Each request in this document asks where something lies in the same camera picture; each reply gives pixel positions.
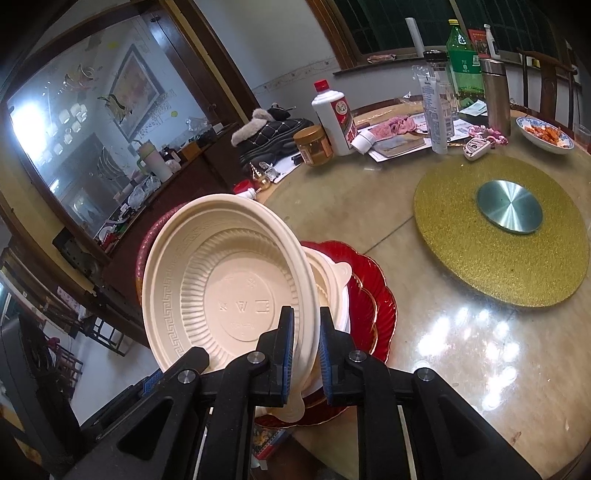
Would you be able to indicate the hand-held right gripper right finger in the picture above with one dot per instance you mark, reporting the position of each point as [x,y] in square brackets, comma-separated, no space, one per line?
[327,364]

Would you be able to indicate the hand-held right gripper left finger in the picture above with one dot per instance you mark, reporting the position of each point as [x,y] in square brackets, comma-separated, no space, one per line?
[285,360]

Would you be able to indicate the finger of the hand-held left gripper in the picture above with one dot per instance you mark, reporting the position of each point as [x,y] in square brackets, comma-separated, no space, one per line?
[151,385]

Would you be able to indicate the small red plate with sticker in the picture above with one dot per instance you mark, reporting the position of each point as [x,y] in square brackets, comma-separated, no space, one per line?
[363,309]

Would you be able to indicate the large red glass plate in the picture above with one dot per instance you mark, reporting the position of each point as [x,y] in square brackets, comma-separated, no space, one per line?
[388,318]

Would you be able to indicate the beige plastic bowl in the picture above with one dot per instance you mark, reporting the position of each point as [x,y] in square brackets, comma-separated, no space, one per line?
[221,286]
[330,277]

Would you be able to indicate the red flat box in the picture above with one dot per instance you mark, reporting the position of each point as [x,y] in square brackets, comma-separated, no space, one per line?
[272,443]

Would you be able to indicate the gold glitter turntable mat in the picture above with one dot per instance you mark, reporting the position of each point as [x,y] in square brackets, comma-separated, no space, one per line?
[461,258]

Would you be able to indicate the small white milk bottle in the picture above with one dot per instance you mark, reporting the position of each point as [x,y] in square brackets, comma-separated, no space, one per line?
[244,190]

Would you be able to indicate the small gold ornament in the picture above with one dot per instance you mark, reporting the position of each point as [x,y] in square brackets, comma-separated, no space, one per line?
[260,177]

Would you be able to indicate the white plastic bag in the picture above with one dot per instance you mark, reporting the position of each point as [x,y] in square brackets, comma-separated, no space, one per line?
[143,191]

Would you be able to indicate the dark wooden sideboard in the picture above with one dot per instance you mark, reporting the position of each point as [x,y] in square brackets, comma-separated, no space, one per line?
[184,184]

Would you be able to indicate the brown peanut butter jar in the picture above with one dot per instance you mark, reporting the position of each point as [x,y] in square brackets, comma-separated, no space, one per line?
[314,147]

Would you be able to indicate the cream tumbler with green lid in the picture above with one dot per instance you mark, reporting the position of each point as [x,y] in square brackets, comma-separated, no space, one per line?
[154,164]

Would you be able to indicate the white cream tube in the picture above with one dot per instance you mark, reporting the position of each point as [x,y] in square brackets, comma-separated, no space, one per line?
[364,141]

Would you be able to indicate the grey book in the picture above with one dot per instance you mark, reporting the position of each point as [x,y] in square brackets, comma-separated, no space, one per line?
[397,146]

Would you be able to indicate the round metal turntable hub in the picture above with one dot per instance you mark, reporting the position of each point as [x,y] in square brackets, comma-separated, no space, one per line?
[508,207]

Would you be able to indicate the white liquor bottle red cap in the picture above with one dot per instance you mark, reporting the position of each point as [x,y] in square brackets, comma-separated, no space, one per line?
[334,120]

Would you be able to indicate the pink cloth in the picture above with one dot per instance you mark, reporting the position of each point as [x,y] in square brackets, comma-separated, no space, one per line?
[397,127]

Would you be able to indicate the white car key fob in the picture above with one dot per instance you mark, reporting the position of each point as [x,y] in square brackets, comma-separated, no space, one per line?
[478,148]

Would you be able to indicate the clear jar with black lid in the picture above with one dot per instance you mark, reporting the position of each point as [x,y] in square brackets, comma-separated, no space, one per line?
[438,110]

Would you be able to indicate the pink flower key charm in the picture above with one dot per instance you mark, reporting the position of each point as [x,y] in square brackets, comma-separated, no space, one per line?
[491,134]

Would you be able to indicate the white paper sheet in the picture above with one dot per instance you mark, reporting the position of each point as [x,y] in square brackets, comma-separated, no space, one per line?
[473,108]

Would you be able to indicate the blue and white dish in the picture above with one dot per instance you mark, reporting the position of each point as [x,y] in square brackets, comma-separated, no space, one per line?
[528,136]

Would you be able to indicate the steel thermos flask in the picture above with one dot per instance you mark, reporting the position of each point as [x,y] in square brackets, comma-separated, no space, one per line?
[495,97]

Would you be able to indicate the orange fried food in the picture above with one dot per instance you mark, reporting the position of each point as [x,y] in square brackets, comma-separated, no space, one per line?
[549,134]

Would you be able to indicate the green plastic bottle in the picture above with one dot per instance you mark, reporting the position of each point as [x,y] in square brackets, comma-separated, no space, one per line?
[464,64]

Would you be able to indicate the small drinking glass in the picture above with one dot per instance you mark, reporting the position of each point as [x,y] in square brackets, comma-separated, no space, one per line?
[582,138]

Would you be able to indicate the wooden framed window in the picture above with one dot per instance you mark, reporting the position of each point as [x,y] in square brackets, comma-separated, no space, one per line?
[392,23]

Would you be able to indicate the red book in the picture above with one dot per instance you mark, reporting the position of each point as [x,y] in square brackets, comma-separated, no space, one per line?
[476,41]

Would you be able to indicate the white spray bottle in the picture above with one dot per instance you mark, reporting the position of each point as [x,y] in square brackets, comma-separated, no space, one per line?
[491,44]

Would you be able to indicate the dark wooden chair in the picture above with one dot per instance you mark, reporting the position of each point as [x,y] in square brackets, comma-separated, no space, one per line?
[549,78]

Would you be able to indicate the framed wall picture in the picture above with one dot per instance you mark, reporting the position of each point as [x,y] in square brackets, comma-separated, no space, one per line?
[136,87]

